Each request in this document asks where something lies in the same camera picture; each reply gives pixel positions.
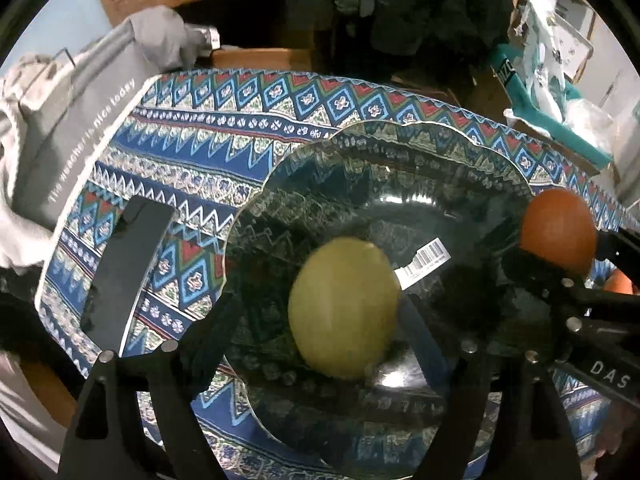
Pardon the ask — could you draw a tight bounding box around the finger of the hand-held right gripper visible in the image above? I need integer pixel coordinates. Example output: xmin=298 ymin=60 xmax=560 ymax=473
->
xmin=501 ymin=246 xmax=640 ymax=342
xmin=594 ymin=231 xmax=640 ymax=272

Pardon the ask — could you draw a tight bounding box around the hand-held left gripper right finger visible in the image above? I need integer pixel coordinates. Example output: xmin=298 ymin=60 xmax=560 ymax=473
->
xmin=399 ymin=295 xmax=583 ymax=480

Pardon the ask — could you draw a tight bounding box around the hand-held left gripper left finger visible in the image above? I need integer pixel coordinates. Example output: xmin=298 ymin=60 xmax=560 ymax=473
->
xmin=59 ymin=290 xmax=247 ymax=480

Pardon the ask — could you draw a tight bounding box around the orange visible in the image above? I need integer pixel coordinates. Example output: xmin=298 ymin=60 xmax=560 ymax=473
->
xmin=602 ymin=269 xmax=640 ymax=295
xmin=520 ymin=189 xmax=598 ymax=275

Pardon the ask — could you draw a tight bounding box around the dark glass scalloped bowl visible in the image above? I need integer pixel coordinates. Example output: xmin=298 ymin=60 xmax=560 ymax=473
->
xmin=220 ymin=120 xmax=537 ymax=480

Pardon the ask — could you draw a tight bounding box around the black flat phone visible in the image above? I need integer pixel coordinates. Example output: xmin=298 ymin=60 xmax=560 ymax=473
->
xmin=81 ymin=196 xmax=180 ymax=355

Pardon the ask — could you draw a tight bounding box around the teal plastic bin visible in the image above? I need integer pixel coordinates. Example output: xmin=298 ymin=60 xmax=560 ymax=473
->
xmin=491 ymin=44 xmax=615 ymax=170

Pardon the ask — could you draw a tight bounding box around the clear plastic bag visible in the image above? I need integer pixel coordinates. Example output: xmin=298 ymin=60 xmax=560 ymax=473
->
xmin=564 ymin=94 xmax=632 ymax=162

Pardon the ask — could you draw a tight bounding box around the blue patterned tablecloth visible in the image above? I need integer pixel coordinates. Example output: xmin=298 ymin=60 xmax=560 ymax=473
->
xmin=35 ymin=72 xmax=626 ymax=480

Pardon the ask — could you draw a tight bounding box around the white printed plastic bag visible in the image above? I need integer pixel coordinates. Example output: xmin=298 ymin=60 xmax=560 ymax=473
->
xmin=514 ymin=0 xmax=596 ymax=117

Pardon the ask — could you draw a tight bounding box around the grey tote bag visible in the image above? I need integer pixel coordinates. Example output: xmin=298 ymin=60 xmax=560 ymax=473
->
xmin=14 ymin=25 xmax=153 ymax=233

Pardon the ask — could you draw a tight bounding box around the cardboard box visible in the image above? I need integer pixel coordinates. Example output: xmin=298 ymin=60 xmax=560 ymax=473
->
xmin=209 ymin=46 xmax=327 ymax=70

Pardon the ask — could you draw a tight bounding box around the beige blanket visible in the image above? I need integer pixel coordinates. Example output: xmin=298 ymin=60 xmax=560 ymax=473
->
xmin=0 ymin=55 xmax=68 ymax=273

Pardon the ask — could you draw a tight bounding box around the black hanging jacket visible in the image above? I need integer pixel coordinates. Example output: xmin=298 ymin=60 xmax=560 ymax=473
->
xmin=277 ymin=0 xmax=518 ymax=88

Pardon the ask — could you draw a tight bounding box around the grey clothing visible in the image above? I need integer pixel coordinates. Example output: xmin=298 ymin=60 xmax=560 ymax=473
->
xmin=131 ymin=5 xmax=222 ymax=72

